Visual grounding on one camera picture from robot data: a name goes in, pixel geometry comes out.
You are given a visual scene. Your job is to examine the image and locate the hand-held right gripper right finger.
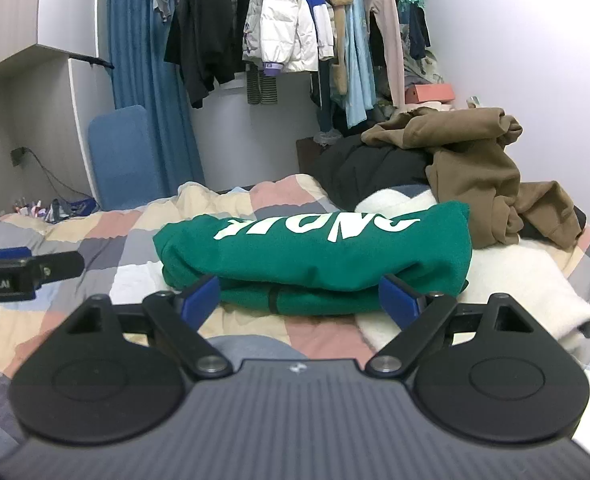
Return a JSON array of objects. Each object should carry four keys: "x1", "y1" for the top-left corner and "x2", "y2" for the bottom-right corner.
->
[{"x1": 365, "y1": 274, "x2": 543, "y2": 378}]

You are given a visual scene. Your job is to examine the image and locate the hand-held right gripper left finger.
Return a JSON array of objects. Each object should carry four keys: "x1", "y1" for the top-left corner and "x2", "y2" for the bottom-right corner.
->
[{"x1": 50, "y1": 274, "x2": 233, "y2": 378}]

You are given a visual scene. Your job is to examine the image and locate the green hoodie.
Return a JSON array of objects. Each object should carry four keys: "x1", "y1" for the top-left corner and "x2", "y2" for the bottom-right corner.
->
[{"x1": 154, "y1": 201, "x2": 473, "y2": 316}]

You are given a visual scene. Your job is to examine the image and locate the blue patterned cloth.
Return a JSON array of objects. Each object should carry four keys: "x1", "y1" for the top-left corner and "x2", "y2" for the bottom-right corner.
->
[{"x1": 45, "y1": 199, "x2": 100, "y2": 223}]

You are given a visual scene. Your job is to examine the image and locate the patchwork duvet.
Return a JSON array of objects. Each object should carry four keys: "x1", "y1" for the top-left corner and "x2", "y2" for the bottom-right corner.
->
[{"x1": 0, "y1": 174, "x2": 590, "y2": 466}]

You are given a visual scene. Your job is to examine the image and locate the white fleece blanket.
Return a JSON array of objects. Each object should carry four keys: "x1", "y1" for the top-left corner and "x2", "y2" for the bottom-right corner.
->
[{"x1": 355, "y1": 187, "x2": 590, "y2": 361}]

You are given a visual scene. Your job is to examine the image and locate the brown hoodie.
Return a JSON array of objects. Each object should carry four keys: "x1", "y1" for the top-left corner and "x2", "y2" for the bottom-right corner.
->
[{"x1": 362, "y1": 107, "x2": 583, "y2": 251}]

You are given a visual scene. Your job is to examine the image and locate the dark wooden cabinet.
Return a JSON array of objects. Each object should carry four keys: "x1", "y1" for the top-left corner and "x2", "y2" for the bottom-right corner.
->
[{"x1": 295, "y1": 137, "x2": 336, "y2": 176}]

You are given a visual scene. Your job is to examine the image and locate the pink box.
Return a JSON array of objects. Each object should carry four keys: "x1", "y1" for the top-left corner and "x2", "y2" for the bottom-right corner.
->
[{"x1": 406, "y1": 84, "x2": 456, "y2": 103}]

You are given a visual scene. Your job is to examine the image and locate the striped hanging garment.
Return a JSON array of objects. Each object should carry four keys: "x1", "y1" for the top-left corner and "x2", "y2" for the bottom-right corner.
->
[{"x1": 246, "y1": 67, "x2": 280, "y2": 106}]

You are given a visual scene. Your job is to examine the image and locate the floral patterned cloth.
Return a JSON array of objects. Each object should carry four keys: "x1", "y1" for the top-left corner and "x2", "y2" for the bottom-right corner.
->
[{"x1": 406, "y1": 50, "x2": 445, "y2": 86}]

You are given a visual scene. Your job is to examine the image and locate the light blue hanging garment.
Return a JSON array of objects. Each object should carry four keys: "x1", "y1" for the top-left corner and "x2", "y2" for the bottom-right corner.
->
[{"x1": 345, "y1": 0, "x2": 378, "y2": 128}]

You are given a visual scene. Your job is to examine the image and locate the blue curtain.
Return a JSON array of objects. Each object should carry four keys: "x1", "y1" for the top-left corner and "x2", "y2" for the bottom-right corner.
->
[{"x1": 107, "y1": 0, "x2": 206, "y2": 186}]

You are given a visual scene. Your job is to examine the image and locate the grey wardrobe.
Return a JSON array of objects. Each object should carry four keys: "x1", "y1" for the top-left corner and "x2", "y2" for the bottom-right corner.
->
[{"x1": 0, "y1": 0, "x2": 116, "y2": 221}]

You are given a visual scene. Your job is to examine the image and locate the black hanging hoodie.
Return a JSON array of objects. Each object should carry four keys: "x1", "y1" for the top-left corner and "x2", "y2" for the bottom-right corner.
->
[{"x1": 164, "y1": 0, "x2": 211, "y2": 108}]

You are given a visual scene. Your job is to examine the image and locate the beige hanging pants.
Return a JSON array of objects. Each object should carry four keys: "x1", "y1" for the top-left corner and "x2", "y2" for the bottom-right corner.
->
[{"x1": 360, "y1": 0, "x2": 407, "y2": 108}]

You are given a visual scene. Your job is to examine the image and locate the dark blue hanging garment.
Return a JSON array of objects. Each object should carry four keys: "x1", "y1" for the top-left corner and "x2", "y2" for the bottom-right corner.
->
[{"x1": 407, "y1": 5, "x2": 432, "y2": 61}]

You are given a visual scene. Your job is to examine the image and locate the grey puffer jacket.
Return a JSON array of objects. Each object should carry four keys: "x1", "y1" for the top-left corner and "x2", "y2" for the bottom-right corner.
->
[{"x1": 242, "y1": 0, "x2": 266, "y2": 68}]

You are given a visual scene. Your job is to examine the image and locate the brown fleece hanging coat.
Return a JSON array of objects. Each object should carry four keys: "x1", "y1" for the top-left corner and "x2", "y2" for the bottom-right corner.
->
[{"x1": 320, "y1": 0, "x2": 356, "y2": 96}]

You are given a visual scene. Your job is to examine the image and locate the white puffer jacket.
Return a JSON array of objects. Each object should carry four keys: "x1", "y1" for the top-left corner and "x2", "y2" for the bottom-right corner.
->
[{"x1": 247, "y1": 0, "x2": 321, "y2": 73}]

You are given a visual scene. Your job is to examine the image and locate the blue white hanging jersey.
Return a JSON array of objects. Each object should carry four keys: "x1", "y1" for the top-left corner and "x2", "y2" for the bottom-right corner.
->
[{"x1": 295, "y1": 0, "x2": 336, "y2": 61}]

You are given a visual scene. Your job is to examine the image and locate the black charger cable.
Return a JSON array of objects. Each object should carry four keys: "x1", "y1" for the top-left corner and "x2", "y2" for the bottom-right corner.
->
[{"x1": 25, "y1": 149, "x2": 93, "y2": 201}]

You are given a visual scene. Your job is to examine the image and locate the black metal bracket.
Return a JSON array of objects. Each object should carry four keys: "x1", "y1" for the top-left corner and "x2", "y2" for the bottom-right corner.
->
[{"x1": 70, "y1": 52, "x2": 114, "y2": 68}]

